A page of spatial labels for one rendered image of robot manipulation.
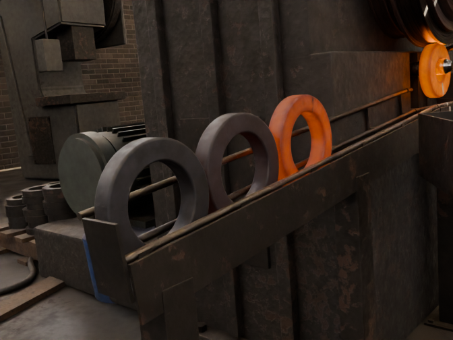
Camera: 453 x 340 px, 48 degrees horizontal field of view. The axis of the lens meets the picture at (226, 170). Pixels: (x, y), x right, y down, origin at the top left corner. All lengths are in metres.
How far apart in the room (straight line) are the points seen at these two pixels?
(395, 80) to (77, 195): 1.37
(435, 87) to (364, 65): 0.29
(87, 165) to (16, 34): 3.87
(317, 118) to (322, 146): 0.06
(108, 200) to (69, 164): 1.59
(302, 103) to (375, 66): 0.49
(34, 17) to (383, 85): 4.58
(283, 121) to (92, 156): 1.29
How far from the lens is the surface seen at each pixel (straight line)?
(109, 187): 0.66
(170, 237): 0.70
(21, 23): 5.82
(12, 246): 3.08
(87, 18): 5.60
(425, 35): 1.55
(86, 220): 0.69
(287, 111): 0.93
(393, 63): 1.52
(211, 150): 0.78
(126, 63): 8.37
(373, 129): 1.33
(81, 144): 2.15
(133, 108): 8.39
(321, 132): 1.04
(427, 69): 1.56
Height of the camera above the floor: 0.81
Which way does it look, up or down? 9 degrees down
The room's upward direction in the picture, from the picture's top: 5 degrees counter-clockwise
